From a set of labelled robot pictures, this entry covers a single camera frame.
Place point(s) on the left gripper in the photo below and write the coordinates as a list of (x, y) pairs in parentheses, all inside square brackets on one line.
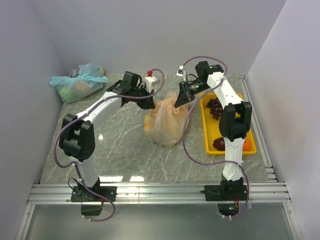
[(147, 103)]

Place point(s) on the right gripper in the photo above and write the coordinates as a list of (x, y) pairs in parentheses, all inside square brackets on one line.
[(185, 95)]

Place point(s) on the orange translucent plastic bag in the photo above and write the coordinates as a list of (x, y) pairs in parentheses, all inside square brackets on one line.
[(164, 124)]

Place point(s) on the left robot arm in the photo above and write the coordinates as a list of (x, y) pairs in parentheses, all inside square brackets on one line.
[(77, 135)]

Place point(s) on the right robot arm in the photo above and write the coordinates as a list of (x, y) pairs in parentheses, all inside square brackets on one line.
[(234, 122)]

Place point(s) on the blue tied plastic bag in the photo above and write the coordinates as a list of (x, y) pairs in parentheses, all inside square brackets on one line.
[(81, 82)]

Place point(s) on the orange fake fruit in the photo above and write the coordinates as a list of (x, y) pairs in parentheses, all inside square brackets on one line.
[(246, 145)]

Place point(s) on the dark red mangosteen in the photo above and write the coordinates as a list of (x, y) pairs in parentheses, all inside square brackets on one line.
[(219, 144)]

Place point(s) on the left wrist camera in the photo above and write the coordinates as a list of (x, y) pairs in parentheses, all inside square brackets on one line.
[(150, 81)]

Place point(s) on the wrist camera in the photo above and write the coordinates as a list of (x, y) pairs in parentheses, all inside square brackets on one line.
[(150, 81), (181, 73)]

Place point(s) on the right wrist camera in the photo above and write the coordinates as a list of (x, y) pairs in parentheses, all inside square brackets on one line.
[(181, 73)]

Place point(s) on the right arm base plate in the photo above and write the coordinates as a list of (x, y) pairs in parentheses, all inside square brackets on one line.
[(216, 193)]

